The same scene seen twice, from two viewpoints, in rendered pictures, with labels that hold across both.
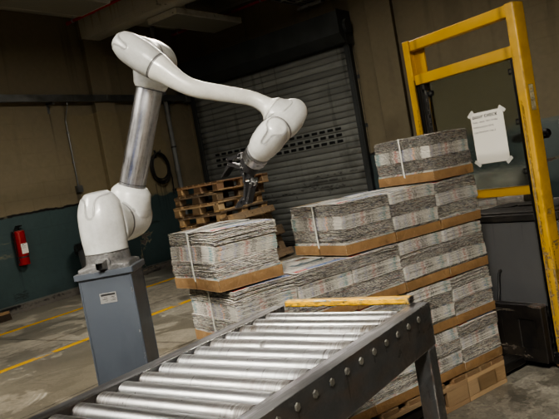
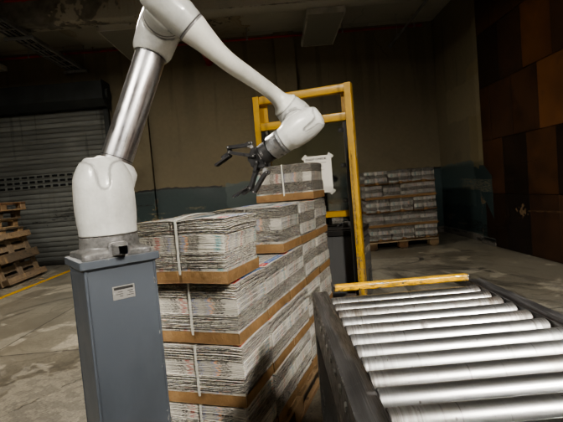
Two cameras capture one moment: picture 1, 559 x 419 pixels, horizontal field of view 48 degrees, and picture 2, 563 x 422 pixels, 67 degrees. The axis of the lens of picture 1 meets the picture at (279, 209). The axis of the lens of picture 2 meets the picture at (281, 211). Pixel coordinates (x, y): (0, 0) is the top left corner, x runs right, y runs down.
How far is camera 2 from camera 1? 139 cm
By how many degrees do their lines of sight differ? 36
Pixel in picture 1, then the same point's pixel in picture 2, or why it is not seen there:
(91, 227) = (107, 199)
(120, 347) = (133, 355)
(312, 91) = (70, 139)
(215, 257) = (224, 245)
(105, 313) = (117, 313)
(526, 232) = (335, 244)
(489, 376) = not seen: hidden behind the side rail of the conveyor
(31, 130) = not seen: outside the picture
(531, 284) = (336, 280)
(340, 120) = not seen: hidden behind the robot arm
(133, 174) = (126, 147)
